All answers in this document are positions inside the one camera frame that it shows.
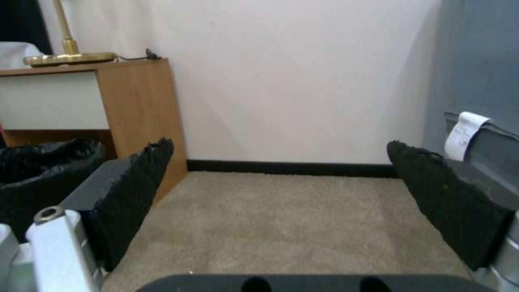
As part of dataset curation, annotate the white bed linen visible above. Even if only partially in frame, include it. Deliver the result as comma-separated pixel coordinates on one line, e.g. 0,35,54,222
0,41,50,71

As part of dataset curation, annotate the white paper label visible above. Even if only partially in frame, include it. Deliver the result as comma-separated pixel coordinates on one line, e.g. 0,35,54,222
444,112,493,161

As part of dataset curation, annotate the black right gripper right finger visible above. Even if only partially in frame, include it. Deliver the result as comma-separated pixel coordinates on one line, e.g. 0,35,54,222
386,140,519,292

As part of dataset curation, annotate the wooden bedside table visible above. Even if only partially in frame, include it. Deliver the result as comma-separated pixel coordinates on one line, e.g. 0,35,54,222
0,58,189,205

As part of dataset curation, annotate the brass lamp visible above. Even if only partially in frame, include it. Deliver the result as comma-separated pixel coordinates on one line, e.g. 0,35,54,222
22,0,118,68

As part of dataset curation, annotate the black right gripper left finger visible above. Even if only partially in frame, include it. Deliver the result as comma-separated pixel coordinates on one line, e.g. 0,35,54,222
0,137,175,292

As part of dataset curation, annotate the black lamp cable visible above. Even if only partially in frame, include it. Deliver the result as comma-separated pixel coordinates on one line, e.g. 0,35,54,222
116,47,161,61

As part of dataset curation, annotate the trash bin with black bag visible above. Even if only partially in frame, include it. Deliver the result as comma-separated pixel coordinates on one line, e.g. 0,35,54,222
0,137,105,244

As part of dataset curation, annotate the black baseboard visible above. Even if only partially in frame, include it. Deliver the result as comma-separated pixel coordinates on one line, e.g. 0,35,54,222
186,159,400,179

